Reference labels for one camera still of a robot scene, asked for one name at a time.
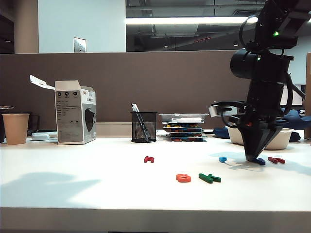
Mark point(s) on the ceiling light strip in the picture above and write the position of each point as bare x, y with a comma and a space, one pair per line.
182, 20

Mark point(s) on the brown cardboard box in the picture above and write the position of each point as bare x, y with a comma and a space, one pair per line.
308, 97

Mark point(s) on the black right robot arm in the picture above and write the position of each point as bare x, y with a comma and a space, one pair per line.
267, 68

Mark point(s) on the metal wall plate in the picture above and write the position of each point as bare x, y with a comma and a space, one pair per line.
79, 45

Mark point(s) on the small white device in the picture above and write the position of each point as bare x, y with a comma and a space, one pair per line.
40, 137

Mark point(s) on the red letter h magnet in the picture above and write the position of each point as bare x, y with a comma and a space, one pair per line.
148, 159

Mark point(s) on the beige oval tray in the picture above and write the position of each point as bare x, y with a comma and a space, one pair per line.
279, 143

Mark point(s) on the green letter k magnet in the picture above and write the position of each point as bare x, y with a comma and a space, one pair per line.
206, 177

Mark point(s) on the dark angled bar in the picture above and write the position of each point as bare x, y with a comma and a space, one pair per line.
300, 93

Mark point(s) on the letter magnet pack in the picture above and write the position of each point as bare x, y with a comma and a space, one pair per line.
182, 130
185, 140
182, 126
184, 135

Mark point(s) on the black white pen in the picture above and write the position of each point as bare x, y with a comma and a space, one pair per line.
135, 108

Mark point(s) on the brown paper cup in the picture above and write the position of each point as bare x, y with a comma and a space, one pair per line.
16, 128

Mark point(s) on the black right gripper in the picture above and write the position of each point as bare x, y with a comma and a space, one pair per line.
264, 104

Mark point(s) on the brown desk partition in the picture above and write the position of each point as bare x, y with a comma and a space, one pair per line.
145, 82

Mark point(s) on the light blue letter r magnet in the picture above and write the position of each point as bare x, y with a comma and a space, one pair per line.
222, 159

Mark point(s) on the orange letter O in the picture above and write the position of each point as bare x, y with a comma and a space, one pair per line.
183, 178

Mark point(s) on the red letter n magnet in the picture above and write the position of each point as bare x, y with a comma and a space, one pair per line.
275, 160

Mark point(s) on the computer monitor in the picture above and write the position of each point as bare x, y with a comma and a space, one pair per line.
297, 100

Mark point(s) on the clear plastic case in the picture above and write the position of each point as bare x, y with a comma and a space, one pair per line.
184, 117

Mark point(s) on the black mesh pen holder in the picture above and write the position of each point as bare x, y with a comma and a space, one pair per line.
144, 131

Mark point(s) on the blue letter y magnet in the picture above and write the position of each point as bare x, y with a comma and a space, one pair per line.
260, 161

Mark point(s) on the white grey mask box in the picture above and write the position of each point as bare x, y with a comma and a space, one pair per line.
70, 116

